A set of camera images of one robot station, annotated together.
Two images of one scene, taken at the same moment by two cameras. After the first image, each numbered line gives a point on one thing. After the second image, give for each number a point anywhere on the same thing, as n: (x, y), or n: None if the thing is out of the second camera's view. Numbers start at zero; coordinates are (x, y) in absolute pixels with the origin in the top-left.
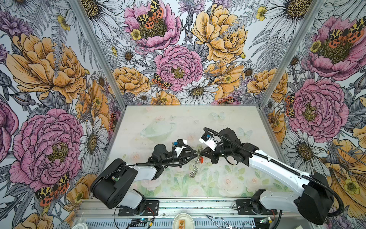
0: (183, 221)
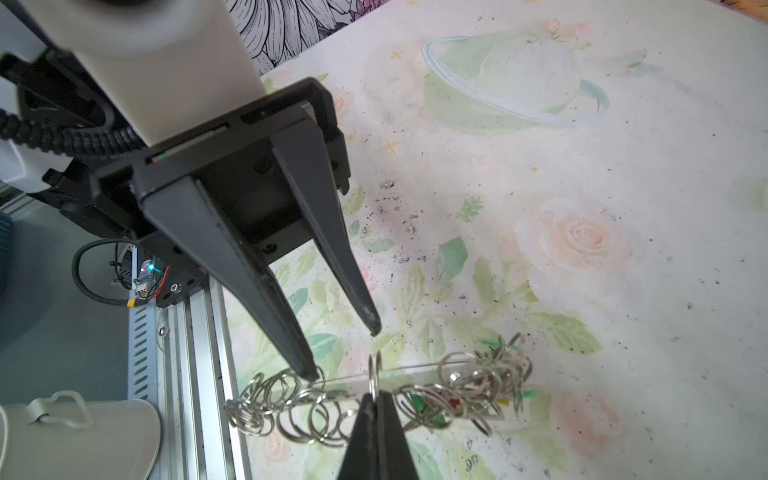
0: (99, 440)
